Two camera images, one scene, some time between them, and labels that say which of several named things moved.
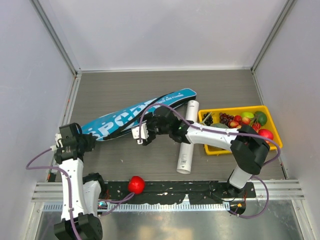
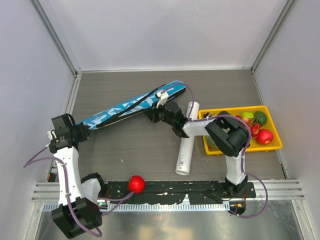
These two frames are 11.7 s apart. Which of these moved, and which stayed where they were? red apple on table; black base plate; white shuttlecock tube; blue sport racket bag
Moved: blue sport racket bag
Stayed: white shuttlecock tube; black base plate; red apple on table
